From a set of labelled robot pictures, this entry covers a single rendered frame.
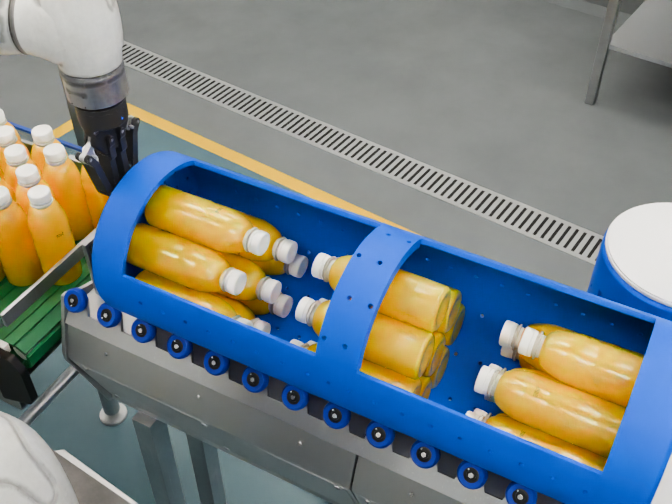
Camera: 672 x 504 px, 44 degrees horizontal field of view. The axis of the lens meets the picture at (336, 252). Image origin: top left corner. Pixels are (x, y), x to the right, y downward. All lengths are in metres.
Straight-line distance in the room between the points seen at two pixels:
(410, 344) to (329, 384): 0.13
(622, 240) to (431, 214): 1.65
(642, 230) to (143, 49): 3.06
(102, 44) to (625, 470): 0.87
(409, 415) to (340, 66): 2.98
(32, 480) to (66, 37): 0.58
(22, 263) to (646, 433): 1.12
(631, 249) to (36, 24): 1.03
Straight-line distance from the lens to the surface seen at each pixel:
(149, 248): 1.35
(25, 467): 0.95
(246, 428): 1.44
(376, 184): 3.27
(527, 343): 1.17
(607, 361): 1.15
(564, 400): 1.15
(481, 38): 4.29
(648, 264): 1.54
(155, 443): 1.81
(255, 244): 1.29
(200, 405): 1.48
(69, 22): 1.18
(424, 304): 1.18
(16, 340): 1.61
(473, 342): 1.38
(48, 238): 1.59
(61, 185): 1.67
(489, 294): 1.34
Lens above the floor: 2.04
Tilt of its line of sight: 43 degrees down
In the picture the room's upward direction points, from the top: straight up
